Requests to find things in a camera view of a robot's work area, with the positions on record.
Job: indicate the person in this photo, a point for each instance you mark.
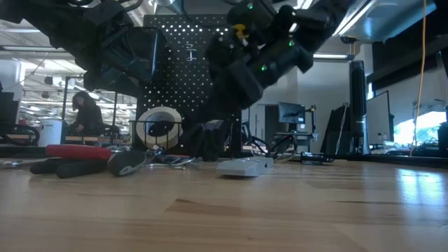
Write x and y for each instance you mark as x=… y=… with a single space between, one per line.
x=87 y=119

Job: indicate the computer monitor on arm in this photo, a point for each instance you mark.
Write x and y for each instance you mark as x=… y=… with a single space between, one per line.
x=290 y=112

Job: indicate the white panel on stand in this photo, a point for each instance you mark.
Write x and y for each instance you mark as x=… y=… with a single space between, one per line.
x=378 y=119

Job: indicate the grey torpedo level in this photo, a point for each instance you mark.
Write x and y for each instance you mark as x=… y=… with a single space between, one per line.
x=241 y=168

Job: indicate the red and blue scissors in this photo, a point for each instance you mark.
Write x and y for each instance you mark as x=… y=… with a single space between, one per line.
x=168 y=160

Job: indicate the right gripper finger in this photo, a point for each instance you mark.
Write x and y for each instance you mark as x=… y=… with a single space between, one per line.
x=224 y=108

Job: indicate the ceiling strip light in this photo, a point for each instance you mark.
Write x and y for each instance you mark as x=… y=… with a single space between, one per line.
x=330 y=55

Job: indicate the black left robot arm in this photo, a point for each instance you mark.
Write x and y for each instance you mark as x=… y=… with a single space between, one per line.
x=52 y=21

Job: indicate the white plastic bin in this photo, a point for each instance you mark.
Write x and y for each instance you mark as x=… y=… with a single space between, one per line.
x=50 y=133

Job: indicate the black work gloves pair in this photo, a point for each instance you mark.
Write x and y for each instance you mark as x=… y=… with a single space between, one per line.
x=206 y=143

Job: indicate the tall black pegboard bin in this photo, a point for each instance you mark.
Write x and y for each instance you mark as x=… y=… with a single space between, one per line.
x=159 y=42

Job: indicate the dark office desk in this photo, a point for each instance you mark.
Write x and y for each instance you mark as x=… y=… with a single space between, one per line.
x=294 y=134

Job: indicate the white masking tape roll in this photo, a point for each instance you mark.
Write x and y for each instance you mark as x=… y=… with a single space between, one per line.
x=164 y=111

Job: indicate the black metal pegboard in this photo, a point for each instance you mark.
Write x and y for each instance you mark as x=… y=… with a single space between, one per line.
x=182 y=87

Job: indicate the clear safety glasses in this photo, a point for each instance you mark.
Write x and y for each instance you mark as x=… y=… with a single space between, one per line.
x=260 y=152

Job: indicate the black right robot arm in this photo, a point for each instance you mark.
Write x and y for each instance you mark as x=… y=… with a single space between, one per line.
x=325 y=17

